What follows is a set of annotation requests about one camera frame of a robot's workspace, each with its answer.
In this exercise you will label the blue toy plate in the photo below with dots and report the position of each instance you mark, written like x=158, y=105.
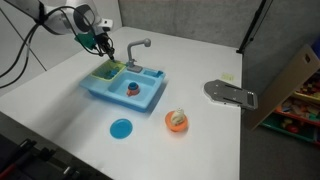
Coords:
x=121, y=129

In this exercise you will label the yellow-green dish rack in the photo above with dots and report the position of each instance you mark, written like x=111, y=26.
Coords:
x=98, y=74

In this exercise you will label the yellow sticky note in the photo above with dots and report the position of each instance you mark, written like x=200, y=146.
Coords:
x=227, y=77

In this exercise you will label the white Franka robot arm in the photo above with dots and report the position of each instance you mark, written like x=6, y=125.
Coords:
x=63, y=18

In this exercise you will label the wooden toy storage shelf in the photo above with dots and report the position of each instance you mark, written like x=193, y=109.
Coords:
x=290, y=83

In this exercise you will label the light blue toy sink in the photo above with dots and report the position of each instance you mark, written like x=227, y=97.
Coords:
x=143, y=100

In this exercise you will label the orange toy cup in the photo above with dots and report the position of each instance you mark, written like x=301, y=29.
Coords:
x=132, y=93

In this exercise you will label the grey toy faucet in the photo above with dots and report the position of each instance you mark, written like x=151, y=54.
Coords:
x=131, y=50

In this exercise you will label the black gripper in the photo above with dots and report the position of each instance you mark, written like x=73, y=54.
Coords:
x=101, y=39

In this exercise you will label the grey metal mounting plate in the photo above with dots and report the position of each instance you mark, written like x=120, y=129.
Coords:
x=220, y=91

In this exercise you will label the orange toy bowl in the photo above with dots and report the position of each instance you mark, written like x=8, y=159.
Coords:
x=175, y=127

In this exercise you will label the cream toy food piece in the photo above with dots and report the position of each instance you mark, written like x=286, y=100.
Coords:
x=178, y=116

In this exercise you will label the black clamp equipment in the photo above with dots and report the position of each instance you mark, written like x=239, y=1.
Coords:
x=30, y=160

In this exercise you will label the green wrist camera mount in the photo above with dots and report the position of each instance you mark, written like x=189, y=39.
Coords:
x=85, y=39

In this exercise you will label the black vertical pole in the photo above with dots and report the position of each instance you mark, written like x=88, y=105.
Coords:
x=251, y=25

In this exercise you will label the teal toy cup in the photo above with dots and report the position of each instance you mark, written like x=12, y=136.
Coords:
x=112, y=73

